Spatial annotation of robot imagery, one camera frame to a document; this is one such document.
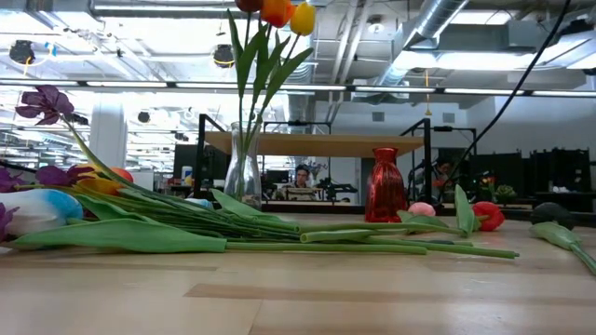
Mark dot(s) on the clear glass vase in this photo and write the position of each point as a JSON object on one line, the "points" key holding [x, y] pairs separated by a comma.
{"points": [[243, 181]]}

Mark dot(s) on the wooden shelf with black legs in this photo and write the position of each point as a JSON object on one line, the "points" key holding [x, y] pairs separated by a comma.
{"points": [[316, 145]]}

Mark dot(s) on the person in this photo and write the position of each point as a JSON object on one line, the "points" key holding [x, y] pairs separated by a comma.
{"points": [[302, 179], [442, 170]]}

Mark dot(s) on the red glass vase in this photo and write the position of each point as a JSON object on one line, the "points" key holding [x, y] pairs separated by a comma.
{"points": [[385, 195]]}

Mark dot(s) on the white and blue tulip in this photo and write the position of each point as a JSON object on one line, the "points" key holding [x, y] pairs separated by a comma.
{"points": [[200, 203], [37, 209]]}

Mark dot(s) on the pink tulip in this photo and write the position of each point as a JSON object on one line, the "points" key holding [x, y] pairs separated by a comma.
{"points": [[421, 209]]}

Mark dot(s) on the black round ceiling speaker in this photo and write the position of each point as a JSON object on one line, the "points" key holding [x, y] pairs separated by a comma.
{"points": [[223, 56], [22, 51]]}

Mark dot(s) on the small orange flower bouquet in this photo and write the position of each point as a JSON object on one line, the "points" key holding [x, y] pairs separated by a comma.
{"points": [[488, 181]]}

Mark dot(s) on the long ceiling light bar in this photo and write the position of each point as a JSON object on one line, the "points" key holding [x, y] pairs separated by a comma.
{"points": [[125, 84]]}

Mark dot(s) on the white column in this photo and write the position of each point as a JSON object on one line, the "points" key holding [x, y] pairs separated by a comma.
{"points": [[108, 135]]}

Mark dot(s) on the small green plant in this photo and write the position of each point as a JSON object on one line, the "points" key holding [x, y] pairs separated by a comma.
{"points": [[505, 193]]}

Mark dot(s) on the black tulip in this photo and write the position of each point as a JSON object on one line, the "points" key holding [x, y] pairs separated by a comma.
{"points": [[551, 213]]}

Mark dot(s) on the purple flower bunch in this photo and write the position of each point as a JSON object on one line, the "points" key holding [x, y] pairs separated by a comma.
{"points": [[44, 102]]}

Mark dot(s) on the silver ventilation duct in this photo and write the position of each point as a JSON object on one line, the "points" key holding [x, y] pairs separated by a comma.
{"points": [[433, 16], [305, 74]]}

